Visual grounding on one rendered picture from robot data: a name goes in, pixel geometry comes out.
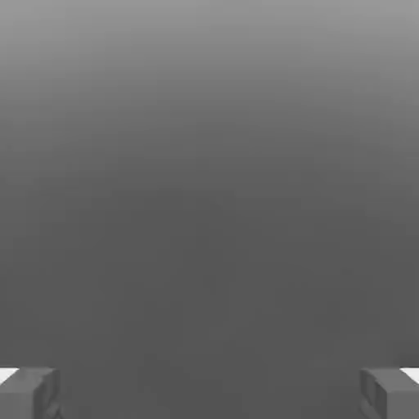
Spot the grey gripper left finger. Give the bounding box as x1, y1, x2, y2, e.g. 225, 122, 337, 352
0, 366, 63, 419

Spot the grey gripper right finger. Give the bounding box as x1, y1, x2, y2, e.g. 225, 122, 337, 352
358, 366, 419, 419

